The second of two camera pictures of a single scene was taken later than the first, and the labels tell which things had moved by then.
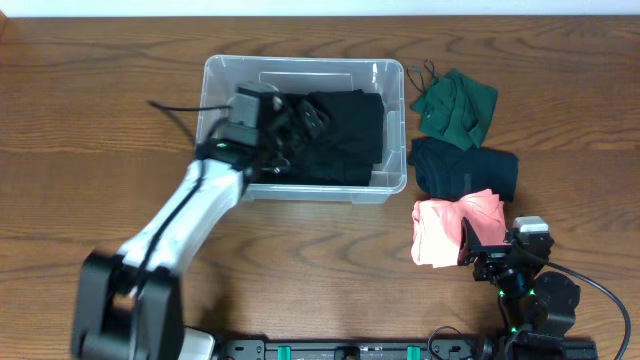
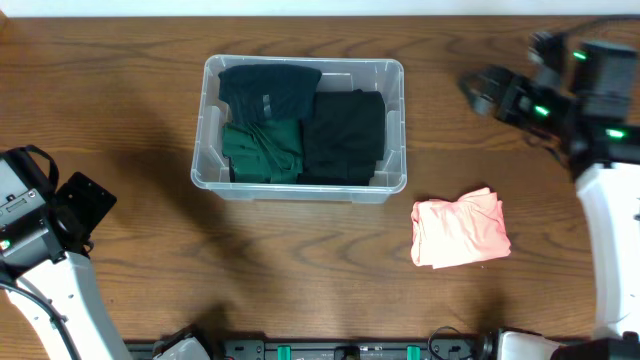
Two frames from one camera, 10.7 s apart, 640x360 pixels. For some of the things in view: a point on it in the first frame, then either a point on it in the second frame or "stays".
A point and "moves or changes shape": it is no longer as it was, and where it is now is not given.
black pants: [346, 153] stays
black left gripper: [288, 128] -> [87, 201]
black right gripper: [493, 255] -> [518, 105]
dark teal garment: [445, 171] -> [267, 93]
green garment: [455, 109] moves or changes shape
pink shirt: [436, 226] stays
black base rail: [366, 349] stays
